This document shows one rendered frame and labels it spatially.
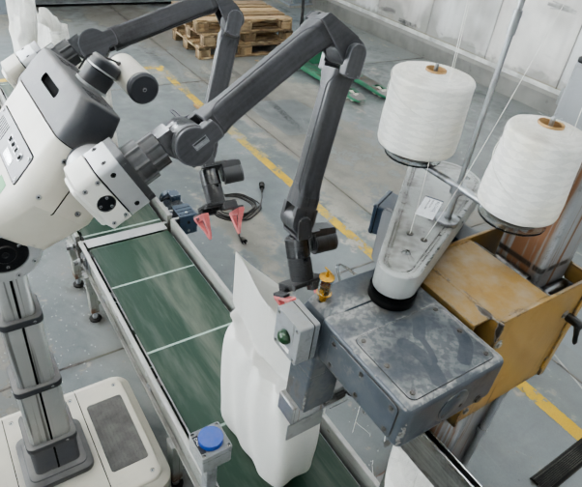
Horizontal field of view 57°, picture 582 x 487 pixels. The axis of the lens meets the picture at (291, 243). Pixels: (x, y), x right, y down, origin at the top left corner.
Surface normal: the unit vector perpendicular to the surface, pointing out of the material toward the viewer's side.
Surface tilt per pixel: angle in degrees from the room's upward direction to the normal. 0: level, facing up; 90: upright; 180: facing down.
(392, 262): 0
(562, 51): 90
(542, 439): 0
